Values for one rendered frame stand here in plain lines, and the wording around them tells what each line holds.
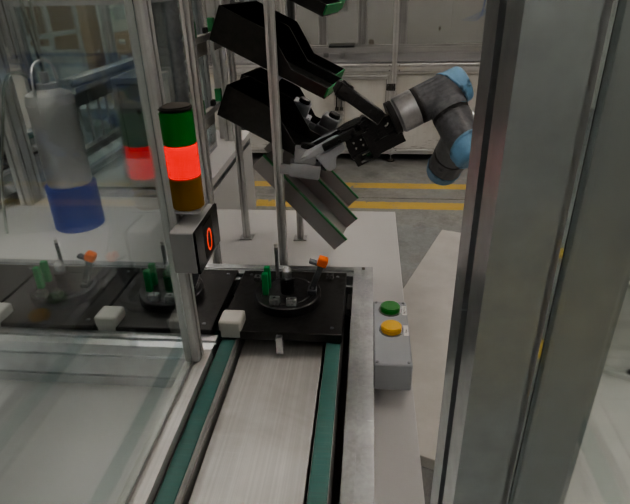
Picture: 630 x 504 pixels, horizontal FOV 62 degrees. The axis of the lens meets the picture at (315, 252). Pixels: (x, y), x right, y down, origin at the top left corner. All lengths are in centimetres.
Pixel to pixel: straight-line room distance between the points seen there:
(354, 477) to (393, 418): 25
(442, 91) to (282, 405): 66
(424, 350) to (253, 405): 41
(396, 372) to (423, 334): 26
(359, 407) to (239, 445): 20
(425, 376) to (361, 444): 32
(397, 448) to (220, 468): 30
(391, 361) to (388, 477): 19
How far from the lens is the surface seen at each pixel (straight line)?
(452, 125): 107
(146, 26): 79
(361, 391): 92
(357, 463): 82
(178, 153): 80
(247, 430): 92
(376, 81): 507
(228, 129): 276
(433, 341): 120
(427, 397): 106
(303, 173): 110
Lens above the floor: 157
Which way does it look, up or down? 27 degrees down
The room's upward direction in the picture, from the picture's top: 2 degrees counter-clockwise
